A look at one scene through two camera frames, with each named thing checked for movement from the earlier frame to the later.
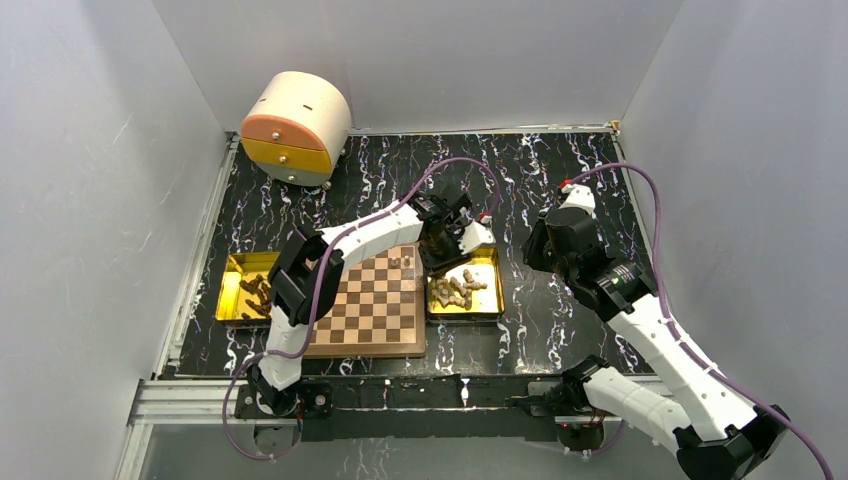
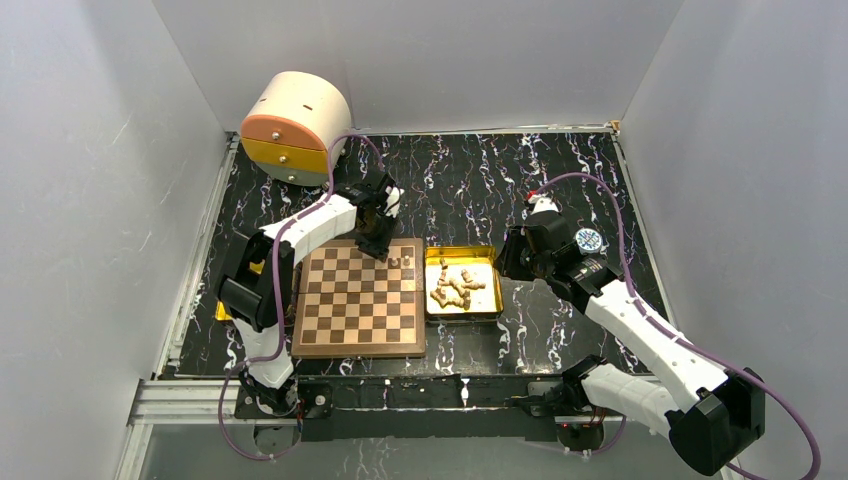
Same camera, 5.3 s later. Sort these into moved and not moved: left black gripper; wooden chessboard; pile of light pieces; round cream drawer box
Moved: left black gripper
Not moved: pile of light pieces; wooden chessboard; round cream drawer box
